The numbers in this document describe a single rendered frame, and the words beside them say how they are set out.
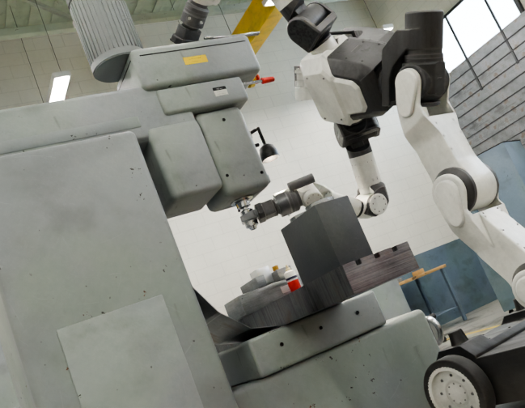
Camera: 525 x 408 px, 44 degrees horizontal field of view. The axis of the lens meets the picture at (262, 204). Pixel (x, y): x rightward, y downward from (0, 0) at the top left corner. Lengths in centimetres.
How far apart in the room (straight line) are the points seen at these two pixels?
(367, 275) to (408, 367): 62
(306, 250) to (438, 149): 50
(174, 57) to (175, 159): 38
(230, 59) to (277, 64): 889
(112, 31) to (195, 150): 51
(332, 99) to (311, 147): 856
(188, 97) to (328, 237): 78
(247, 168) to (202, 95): 30
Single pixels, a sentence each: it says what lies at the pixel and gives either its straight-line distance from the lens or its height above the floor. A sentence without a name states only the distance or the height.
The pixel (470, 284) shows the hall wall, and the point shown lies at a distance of 1161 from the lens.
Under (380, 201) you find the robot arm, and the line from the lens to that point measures 238.
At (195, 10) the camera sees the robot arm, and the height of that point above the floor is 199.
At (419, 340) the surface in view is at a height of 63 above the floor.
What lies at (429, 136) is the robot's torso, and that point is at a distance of 200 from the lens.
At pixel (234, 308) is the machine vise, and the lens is 224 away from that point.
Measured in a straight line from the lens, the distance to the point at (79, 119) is 213.
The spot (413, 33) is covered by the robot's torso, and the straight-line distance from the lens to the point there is 201.
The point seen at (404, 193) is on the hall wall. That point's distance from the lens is 1139.
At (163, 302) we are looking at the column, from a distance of 185.
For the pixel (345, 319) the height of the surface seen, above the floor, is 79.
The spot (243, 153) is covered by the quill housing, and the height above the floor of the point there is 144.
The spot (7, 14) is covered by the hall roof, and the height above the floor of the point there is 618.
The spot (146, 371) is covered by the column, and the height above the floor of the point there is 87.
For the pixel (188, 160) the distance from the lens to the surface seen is 214.
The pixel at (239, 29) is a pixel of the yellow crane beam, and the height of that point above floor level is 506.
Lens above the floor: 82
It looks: 11 degrees up
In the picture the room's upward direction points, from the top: 22 degrees counter-clockwise
